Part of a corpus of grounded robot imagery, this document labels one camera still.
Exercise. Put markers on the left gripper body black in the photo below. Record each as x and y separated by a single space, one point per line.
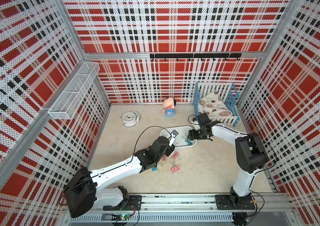
167 152

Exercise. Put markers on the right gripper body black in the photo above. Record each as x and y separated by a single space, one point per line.
198 134

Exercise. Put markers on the white plastic storage box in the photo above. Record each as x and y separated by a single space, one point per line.
182 131

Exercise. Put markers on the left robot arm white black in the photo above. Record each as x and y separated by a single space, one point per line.
89 189

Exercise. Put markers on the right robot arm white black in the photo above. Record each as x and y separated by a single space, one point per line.
251 155

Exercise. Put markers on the printed crib blanket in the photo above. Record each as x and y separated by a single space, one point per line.
213 105

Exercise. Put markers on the blue white toy crib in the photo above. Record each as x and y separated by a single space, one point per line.
227 92

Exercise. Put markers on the white alarm clock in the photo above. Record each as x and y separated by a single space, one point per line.
130 119

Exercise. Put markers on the pink baby doll toy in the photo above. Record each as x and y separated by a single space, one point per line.
168 107

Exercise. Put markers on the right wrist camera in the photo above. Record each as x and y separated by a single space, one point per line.
203 119

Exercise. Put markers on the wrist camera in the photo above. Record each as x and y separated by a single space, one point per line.
203 119
173 137

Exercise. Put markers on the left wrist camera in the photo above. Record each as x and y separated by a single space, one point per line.
173 137

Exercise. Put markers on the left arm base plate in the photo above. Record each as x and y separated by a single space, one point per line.
133 202

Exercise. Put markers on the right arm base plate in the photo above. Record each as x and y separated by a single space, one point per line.
230 202

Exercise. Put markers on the black hook rail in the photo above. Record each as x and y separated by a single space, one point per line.
196 55

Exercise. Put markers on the aluminium front rail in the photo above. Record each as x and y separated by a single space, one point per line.
206 202

